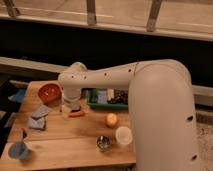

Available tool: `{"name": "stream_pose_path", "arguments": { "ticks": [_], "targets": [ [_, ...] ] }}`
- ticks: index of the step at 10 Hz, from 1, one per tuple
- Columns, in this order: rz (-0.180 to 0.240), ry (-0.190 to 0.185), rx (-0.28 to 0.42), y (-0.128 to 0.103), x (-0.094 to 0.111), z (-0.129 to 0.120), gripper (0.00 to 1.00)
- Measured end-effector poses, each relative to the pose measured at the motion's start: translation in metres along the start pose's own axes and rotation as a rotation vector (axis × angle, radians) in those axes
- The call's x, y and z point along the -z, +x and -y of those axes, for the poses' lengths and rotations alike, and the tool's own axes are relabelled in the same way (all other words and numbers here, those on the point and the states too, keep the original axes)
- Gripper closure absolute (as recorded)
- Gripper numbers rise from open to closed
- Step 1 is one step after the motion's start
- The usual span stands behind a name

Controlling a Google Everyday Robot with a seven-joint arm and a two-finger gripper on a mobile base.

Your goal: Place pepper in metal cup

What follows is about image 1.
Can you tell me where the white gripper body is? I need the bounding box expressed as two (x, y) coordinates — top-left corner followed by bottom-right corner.
(61, 96), (81, 118)

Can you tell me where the orange red pepper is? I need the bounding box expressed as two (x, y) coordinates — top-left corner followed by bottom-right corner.
(68, 111), (85, 118)

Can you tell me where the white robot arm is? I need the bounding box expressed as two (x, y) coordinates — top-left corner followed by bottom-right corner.
(58, 60), (201, 171)

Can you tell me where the small metal cup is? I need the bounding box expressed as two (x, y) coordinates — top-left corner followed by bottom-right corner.
(96, 136), (111, 151)

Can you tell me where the white plastic cup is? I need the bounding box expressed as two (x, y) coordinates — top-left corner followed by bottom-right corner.
(115, 126), (133, 146)

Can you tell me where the blue plastic cup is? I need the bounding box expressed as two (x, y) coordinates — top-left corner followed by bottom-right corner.
(8, 141), (29, 160)

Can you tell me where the orange plastic bowl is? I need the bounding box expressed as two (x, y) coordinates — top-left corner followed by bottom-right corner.
(38, 83), (61, 104)

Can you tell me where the green plastic tray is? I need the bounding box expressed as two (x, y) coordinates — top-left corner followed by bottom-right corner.
(87, 89), (128, 110)

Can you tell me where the blue cloth in tray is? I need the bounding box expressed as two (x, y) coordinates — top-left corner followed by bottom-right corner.
(97, 90), (107, 104)

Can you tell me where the upper grey cloth piece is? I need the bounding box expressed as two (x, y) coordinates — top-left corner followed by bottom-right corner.
(31, 105), (50, 119)

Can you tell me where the grey cloth piece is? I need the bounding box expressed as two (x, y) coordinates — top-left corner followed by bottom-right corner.
(31, 105), (50, 119)
(28, 117), (46, 130)

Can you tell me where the yellow banana toy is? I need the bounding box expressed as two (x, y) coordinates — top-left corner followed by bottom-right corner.
(107, 89), (114, 101)

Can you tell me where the orange fruit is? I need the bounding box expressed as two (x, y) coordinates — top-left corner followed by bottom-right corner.
(105, 113), (118, 128)

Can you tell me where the lower grey cloth piece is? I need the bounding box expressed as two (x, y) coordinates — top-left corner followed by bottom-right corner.
(28, 117), (46, 130)

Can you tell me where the dark grape bunch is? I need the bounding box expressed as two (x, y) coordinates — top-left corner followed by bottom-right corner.
(108, 90), (128, 104)

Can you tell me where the blue cloth beside table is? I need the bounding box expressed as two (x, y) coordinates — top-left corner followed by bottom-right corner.
(8, 89), (26, 103)

